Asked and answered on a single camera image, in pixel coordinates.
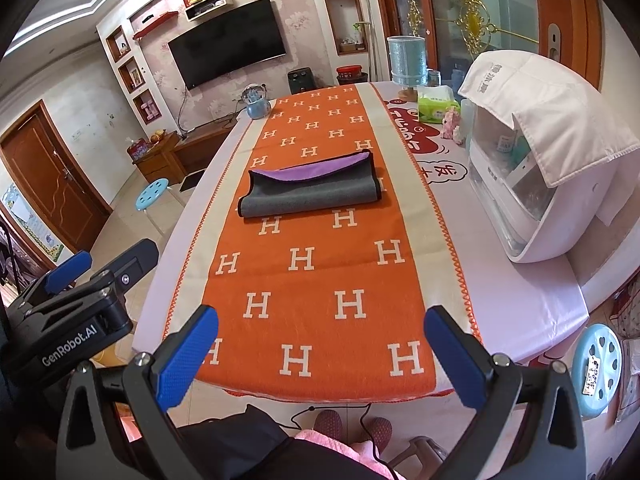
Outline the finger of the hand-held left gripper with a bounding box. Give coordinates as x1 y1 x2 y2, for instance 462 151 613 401
9 250 94 308
69 238 160 302

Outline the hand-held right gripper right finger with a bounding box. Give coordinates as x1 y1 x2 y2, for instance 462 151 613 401
424 305 587 480

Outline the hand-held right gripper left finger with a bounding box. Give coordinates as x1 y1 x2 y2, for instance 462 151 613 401
56 304 221 480

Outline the grey and purple towel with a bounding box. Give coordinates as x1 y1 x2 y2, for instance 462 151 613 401
237 150 385 219

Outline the blue plastic stool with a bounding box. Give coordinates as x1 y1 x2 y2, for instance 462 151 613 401
571 323 624 419
136 178 187 236

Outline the white printed tablecloth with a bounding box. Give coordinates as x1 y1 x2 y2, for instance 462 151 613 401
131 80 591 401

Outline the brown wooden door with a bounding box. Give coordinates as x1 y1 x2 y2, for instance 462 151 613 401
0 100 112 254

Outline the dark garment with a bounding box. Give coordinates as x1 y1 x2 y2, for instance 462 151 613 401
177 404 302 480

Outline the pink slipper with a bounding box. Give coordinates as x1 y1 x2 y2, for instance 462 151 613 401
313 409 346 442
367 417 394 452

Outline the wooden television cabinet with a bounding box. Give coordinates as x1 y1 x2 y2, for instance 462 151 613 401
132 127 237 186

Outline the orange letter-print blanket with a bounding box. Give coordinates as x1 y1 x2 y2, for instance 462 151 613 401
167 82 483 404

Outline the pink garment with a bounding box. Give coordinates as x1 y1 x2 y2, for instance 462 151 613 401
294 427 403 480

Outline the quilted floral cushion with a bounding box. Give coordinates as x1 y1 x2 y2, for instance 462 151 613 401
606 270 640 423

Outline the white countertop sterilizer cabinet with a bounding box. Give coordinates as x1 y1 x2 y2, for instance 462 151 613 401
467 95 622 265

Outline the blue electric kettle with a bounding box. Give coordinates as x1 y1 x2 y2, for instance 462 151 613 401
241 83 273 120

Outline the pink plush toy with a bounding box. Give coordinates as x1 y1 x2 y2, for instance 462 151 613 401
442 110 464 142

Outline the clear plastic bottle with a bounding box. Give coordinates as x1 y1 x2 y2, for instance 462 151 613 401
459 97 476 149

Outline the black flat television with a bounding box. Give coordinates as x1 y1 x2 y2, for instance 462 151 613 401
167 0 288 90

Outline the black air fryer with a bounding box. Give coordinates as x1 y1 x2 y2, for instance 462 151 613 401
287 67 321 95

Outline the green tissue pack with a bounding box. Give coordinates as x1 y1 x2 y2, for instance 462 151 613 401
416 86 461 124

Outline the white cloth cover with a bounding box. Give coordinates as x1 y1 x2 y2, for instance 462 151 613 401
457 50 640 189

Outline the black pot with red lid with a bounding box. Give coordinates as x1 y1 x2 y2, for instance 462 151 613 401
336 65 370 86

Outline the blue water jug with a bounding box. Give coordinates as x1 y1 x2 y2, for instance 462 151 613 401
387 35 430 88

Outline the glass door with gold ornament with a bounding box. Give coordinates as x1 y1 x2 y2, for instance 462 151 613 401
422 0 542 63

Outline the wall poster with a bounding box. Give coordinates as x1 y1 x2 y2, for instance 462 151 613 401
0 182 66 264

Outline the black cable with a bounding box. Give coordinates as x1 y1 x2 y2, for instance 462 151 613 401
290 402 397 472

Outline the red wall shelf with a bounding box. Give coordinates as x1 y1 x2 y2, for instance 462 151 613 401
132 11 179 40

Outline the white wall shelf box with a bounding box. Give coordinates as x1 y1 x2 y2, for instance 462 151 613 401
184 0 227 22

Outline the wooden door with handle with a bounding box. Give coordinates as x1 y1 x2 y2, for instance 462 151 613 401
529 0 604 92

